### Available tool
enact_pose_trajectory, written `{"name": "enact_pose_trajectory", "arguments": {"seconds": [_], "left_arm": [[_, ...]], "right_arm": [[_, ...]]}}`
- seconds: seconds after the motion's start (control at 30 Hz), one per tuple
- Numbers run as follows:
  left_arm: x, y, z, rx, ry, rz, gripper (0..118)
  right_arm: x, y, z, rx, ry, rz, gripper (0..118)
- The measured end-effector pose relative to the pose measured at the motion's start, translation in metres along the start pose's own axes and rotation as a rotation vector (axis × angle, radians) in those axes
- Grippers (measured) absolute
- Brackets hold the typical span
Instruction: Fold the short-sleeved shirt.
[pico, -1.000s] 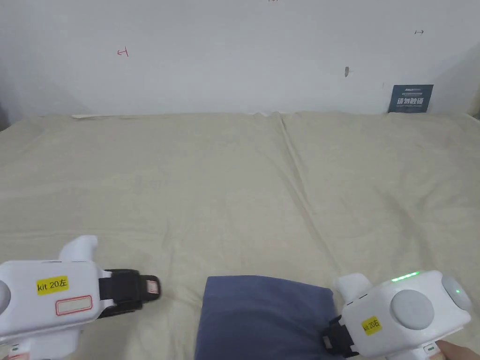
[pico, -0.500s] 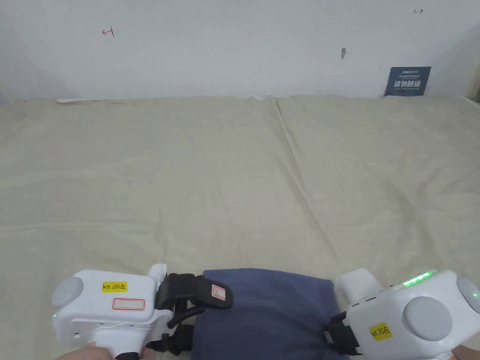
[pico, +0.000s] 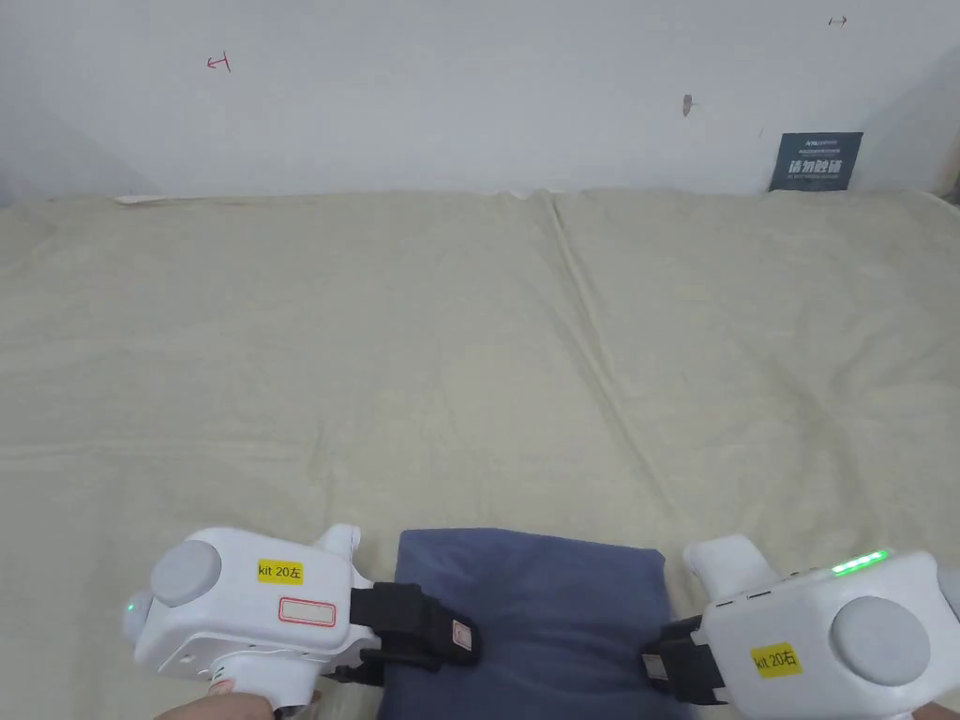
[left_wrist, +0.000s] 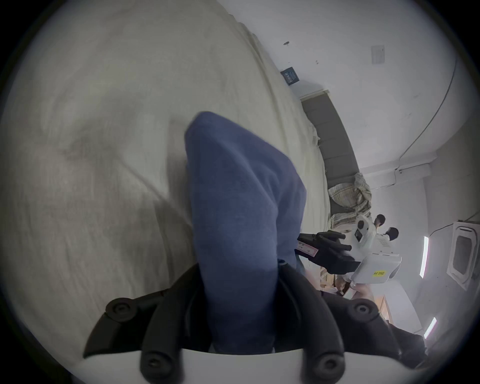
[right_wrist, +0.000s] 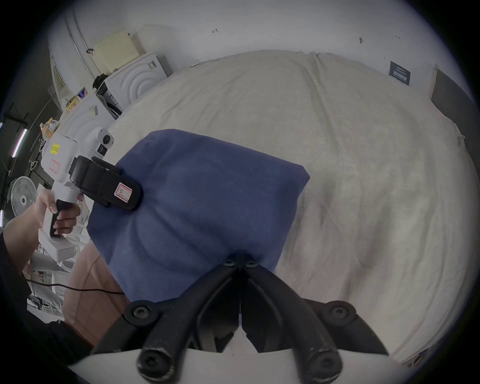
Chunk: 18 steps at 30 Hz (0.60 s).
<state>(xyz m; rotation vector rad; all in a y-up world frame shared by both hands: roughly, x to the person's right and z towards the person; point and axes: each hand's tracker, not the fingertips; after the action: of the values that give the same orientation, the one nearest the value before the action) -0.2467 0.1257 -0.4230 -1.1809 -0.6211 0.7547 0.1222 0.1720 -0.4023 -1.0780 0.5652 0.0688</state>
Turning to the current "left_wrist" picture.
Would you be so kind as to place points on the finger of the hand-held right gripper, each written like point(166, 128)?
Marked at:
point(333, 240)
point(311, 249)

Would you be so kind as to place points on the dark blue shirt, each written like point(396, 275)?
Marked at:
point(240, 210)

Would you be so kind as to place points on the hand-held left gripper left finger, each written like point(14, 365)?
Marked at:
point(157, 322)

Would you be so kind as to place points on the person's right hand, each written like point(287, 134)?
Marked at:
point(364, 290)

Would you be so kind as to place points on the white wall switch plate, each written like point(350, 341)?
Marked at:
point(378, 54)

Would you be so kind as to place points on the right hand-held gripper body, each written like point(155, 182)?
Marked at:
point(369, 258)

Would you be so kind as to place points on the grey padded headboard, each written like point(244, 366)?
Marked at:
point(333, 138)

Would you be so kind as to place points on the dark blue card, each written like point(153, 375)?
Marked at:
point(291, 76)

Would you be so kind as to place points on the bed with beige sheet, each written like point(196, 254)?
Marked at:
point(93, 112)

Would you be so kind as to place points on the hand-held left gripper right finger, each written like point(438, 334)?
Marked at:
point(337, 322)

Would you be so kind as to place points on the plaid pillow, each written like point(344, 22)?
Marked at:
point(350, 198)

